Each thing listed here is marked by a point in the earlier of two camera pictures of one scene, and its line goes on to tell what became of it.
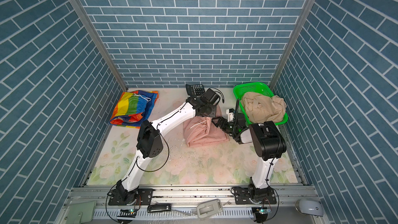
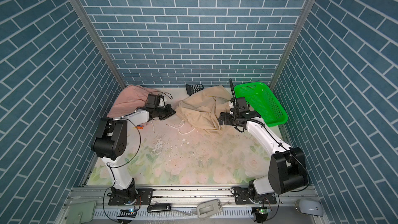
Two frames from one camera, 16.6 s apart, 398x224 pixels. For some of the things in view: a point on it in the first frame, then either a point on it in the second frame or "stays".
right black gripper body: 227,128 to 230,119
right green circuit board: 264,210 stays
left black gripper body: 210,111 to 162,112
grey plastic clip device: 209,208 stays
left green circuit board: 129,212 stays
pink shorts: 201,130 to 131,97
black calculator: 195,89 stays
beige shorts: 260,108 to 202,109
